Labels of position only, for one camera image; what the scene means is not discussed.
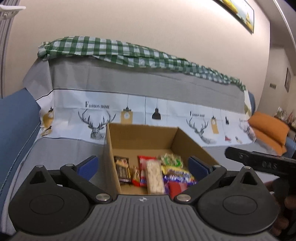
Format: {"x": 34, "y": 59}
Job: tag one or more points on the clear peanut cracker pack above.
{"x": 154, "y": 177}

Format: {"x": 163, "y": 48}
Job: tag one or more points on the blue sofa armrest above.
{"x": 20, "y": 124}

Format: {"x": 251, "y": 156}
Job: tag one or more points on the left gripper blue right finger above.
{"x": 198, "y": 168}

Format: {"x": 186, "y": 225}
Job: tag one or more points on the dark brown chocolate bar pack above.
{"x": 122, "y": 169}

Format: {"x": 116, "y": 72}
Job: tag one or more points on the red snack box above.
{"x": 142, "y": 160}

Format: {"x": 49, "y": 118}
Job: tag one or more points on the green checkered cloth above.
{"x": 130, "y": 55}

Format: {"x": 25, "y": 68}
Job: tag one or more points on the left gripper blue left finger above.
{"x": 88, "y": 168}

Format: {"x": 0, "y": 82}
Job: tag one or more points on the white curtain rail bracket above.
{"x": 8, "y": 12}

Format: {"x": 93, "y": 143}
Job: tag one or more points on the purple white snack wrapper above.
{"x": 189, "y": 180}

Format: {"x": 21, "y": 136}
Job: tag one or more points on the operator right hand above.
{"x": 283, "y": 190}

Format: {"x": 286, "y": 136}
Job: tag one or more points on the framed yellow wall picture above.
{"x": 241, "y": 10}

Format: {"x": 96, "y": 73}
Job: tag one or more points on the orange fried snack bag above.
{"x": 135, "y": 176}

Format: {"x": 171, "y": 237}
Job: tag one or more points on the cluttered side table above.
{"x": 286, "y": 117}

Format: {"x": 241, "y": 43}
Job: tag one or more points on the gold snack bar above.
{"x": 171, "y": 170}

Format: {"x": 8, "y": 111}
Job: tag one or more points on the grey printed sofa cover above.
{"x": 77, "y": 96}

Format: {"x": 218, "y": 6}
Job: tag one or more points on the small framed wall picture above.
{"x": 287, "y": 80}

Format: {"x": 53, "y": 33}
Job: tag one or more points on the round peanut pack green label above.
{"x": 170, "y": 159}

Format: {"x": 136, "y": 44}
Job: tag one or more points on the brown cardboard box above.
{"x": 131, "y": 141}

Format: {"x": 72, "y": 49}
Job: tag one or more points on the orange cushion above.
{"x": 270, "y": 130}

